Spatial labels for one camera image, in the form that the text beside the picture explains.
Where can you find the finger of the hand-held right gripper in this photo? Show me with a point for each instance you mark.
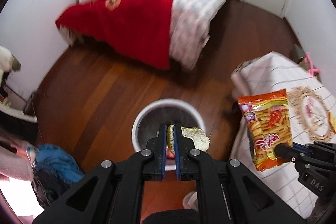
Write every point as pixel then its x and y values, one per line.
pixel 287 152
pixel 302 148

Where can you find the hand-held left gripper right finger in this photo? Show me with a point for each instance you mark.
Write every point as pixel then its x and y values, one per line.
pixel 177 158

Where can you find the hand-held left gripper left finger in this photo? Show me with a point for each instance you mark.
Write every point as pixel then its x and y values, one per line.
pixel 164 158

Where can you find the round green gold wrapper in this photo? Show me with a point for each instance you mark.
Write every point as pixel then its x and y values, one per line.
pixel 197 138

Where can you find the orange snack packet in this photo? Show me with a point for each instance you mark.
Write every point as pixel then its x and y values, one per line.
pixel 267 124

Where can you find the white rimmed black trash bin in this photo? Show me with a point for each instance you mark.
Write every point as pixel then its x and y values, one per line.
pixel 147 124

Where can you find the yellow box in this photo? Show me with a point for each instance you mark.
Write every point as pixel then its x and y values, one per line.
pixel 332 123

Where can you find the pink slipper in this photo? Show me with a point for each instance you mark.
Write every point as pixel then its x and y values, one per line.
pixel 190 200

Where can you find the white diamond patterned tablecloth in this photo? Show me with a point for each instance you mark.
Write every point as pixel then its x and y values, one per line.
pixel 262 74

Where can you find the pink toy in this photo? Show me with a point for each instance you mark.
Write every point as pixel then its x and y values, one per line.
pixel 312 65

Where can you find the cardboard box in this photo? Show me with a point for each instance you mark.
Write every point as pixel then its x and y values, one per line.
pixel 298 54

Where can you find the blue cloth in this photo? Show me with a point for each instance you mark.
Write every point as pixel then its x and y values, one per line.
pixel 57 161

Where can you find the red blanket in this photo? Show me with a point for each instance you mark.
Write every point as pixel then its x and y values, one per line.
pixel 126 27

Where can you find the grey white checkered sheet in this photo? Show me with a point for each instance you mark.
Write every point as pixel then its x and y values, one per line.
pixel 194 19

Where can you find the wooden bed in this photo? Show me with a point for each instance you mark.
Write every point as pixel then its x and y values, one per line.
pixel 183 16

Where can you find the pink fluffy cloth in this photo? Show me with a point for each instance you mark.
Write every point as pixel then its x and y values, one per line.
pixel 14 161

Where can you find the white plush toy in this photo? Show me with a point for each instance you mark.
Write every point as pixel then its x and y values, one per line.
pixel 8 60

